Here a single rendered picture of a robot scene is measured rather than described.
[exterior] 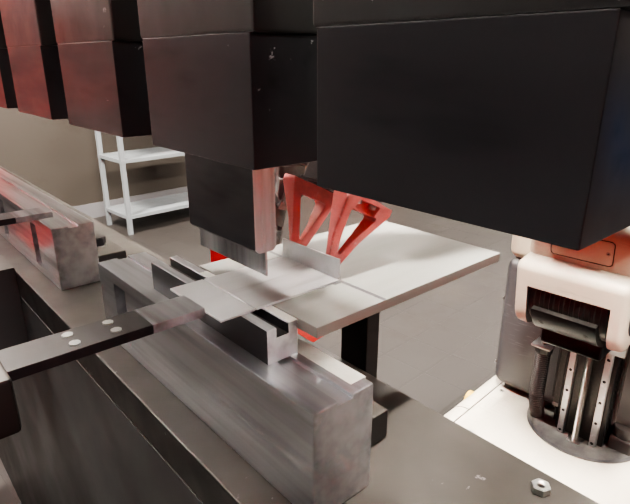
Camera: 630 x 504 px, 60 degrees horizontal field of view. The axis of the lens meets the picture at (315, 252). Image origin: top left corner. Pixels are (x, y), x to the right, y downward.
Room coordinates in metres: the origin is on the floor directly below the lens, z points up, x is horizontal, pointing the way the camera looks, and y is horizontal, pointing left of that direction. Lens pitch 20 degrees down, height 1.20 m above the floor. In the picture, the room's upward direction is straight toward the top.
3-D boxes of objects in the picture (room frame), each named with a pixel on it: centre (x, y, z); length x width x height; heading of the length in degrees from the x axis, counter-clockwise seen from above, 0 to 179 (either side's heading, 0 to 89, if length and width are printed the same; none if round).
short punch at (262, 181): (0.43, 0.07, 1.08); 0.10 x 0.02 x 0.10; 41
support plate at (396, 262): (0.53, -0.04, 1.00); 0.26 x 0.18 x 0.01; 131
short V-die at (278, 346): (0.46, 0.09, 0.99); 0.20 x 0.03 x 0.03; 41
